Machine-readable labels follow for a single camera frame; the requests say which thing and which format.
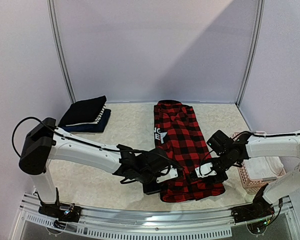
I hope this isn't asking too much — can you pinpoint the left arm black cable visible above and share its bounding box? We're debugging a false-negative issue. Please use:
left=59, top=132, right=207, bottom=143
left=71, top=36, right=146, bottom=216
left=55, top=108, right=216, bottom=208
left=11, top=116, right=186, bottom=186

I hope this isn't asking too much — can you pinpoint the white cloth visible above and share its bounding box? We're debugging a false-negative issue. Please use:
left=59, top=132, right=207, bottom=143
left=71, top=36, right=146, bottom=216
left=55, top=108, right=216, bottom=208
left=243, top=156, right=284, bottom=180

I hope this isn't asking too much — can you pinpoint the aluminium front rail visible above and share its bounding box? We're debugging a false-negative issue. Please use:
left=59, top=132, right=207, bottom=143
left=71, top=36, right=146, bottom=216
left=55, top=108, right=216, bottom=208
left=10, top=193, right=300, bottom=240

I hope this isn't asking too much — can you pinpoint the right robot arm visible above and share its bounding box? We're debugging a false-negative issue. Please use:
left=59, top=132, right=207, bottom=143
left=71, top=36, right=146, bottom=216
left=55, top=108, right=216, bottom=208
left=196, top=130, right=300, bottom=218

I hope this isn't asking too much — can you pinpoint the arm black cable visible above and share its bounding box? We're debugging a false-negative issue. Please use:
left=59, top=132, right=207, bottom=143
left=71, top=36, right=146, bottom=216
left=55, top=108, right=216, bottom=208
left=198, top=129, right=300, bottom=176
left=11, top=116, right=186, bottom=186

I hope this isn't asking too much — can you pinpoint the right aluminium corner post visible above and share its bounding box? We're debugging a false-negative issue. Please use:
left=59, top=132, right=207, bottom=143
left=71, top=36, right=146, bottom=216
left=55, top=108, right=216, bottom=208
left=235, top=0, right=265, bottom=109

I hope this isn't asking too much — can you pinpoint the red black plaid shirt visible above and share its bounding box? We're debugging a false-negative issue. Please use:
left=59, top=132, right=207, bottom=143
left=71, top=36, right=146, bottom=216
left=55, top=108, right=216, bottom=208
left=153, top=100, right=226, bottom=203

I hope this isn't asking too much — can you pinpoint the left aluminium corner post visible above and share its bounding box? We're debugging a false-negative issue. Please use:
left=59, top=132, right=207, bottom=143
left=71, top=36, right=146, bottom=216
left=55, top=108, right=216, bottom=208
left=47, top=0, right=76, bottom=104

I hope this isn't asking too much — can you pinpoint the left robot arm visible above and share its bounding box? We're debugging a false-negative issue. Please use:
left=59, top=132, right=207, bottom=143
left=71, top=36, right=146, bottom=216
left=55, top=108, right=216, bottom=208
left=18, top=117, right=177, bottom=217

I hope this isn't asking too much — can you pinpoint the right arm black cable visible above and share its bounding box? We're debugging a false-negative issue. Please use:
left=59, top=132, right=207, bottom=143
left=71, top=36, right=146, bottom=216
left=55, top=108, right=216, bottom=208
left=198, top=129, right=300, bottom=176

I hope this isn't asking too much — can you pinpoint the pink plastic laundry basket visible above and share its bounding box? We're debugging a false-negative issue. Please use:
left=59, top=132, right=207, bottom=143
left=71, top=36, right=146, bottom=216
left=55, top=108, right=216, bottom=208
left=231, top=131, right=287, bottom=195

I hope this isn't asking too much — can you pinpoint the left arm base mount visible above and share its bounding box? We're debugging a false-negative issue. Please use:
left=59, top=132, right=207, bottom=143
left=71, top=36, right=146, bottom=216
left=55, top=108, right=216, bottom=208
left=37, top=187, right=83, bottom=223

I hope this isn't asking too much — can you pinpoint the folded navy blue garment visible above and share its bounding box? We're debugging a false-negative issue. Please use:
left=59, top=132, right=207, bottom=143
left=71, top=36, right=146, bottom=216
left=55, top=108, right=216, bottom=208
left=59, top=109, right=111, bottom=133

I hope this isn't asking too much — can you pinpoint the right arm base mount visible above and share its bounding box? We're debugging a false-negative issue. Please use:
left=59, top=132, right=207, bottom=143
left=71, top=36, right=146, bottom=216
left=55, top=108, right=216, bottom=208
left=230, top=198, right=283, bottom=226

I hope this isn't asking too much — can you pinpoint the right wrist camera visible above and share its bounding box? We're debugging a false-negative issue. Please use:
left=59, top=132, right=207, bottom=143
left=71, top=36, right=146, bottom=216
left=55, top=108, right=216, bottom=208
left=195, top=162, right=217, bottom=178

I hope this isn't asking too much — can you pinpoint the folded black garment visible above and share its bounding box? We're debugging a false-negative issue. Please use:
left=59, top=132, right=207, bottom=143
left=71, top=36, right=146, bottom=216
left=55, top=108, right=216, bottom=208
left=59, top=95, right=107, bottom=127

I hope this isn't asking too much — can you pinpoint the aluminium corner post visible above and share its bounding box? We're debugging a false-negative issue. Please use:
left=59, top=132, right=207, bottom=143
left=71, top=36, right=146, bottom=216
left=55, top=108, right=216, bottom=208
left=47, top=0, right=76, bottom=104
left=235, top=0, right=265, bottom=109

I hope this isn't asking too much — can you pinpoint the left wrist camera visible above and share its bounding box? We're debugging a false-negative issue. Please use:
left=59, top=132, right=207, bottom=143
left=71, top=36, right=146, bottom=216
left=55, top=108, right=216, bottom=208
left=156, top=167, right=178, bottom=183

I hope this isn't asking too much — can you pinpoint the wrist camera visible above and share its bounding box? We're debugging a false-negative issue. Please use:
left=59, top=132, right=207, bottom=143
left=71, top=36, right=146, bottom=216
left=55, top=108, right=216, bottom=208
left=156, top=167, right=178, bottom=183
left=195, top=162, right=217, bottom=178

